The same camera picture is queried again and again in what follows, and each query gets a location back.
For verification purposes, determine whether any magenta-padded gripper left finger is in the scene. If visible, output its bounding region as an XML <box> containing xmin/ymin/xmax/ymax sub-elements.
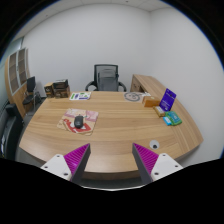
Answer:
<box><xmin>40</xmin><ymin>143</ymin><xmax>92</xmax><ymax>185</ymax></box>

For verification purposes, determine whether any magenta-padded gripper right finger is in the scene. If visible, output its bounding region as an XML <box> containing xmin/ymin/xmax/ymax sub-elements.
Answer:
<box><xmin>131</xmin><ymin>142</ymin><xmax>184</xmax><ymax>185</ymax></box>

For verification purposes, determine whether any black computer mouse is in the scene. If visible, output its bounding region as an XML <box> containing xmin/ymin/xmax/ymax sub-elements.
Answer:
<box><xmin>73</xmin><ymin>115</ymin><xmax>85</xmax><ymax>130</ymax></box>

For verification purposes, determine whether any blue packet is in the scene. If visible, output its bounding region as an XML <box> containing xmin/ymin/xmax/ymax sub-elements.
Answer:
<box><xmin>162</xmin><ymin>116</ymin><xmax>173</xmax><ymax>127</ymax></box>

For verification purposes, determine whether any green packet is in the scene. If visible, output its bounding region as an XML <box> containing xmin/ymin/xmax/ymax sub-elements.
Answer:
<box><xmin>165</xmin><ymin>110</ymin><xmax>183</xmax><ymax>127</ymax></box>

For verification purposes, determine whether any beige packet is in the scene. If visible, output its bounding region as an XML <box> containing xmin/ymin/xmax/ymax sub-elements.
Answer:
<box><xmin>153</xmin><ymin>105</ymin><xmax>167</xmax><ymax>118</ymax></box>

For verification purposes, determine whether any large black armchair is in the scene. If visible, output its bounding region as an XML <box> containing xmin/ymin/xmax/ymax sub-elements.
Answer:
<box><xmin>0</xmin><ymin>103</ymin><xmax>25</xmax><ymax>160</ymax></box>

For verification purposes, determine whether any orange-brown box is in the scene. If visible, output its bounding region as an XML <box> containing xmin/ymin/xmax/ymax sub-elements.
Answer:
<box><xmin>141</xmin><ymin>96</ymin><xmax>161</xmax><ymax>108</ymax></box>

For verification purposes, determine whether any purple card package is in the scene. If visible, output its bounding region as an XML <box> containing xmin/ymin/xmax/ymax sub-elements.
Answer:
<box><xmin>158</xmin><ymin>87</ymin><xmax>178</xmax><ymax>112</ymax></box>

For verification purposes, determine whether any white green-printed sheet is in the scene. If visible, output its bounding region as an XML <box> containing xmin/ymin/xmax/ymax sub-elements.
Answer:
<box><xmin>68</xmin><ymin>91</ymin><xmax>92</xmax><ymax>101</ymax></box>

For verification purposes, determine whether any brown printed carton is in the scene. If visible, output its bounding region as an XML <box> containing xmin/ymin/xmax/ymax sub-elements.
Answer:
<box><xmin>53</xmin><ymin>87</ymin><xmax>71</xmax><ymax>99</ymax></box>

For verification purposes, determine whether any small dark brown carton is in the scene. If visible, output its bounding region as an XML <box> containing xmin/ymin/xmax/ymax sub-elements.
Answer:
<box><xmin>44</xmin><ymin>82</ymin><xmax>55</xmax><ymax>99</ymax></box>

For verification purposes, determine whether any black printed carton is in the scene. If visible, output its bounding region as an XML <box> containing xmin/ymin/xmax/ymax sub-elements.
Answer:
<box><xmin>52</xmin><ymin>78</ymin><xmax>69</xmax><ymax>91</ymax></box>

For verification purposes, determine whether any wooden side desk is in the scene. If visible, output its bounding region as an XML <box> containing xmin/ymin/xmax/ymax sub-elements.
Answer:
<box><xmin>129</xmin><ymin>73</ymin><xmax>174</xmax><ymax>101</ymax></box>

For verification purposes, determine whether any small black chair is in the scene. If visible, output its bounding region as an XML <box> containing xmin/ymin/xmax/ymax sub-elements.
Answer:
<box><xmin>21</xmin><ymin>76</ymin><xmax>43</xmax><ymax>109</ymax></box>

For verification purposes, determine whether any wooden shelf cabinet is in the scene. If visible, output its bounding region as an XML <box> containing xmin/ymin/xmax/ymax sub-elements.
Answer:
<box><xmin>3</xmin><ymin>47</ymin><xmax>33</xmax><ymax>118</ymax></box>

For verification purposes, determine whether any black mesh office chair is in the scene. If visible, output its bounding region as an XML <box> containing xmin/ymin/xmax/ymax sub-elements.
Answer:
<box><xmin>84</xmin><ymin>63</ymin><xmax>128</xmax><ymax>93</ymax></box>

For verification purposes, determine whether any round desk cable grommet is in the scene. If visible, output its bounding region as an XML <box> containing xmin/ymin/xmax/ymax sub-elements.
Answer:
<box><xmin>149</xmin><ymin>139</ymin><xmax>160</xmax><ymax>150</ymax></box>

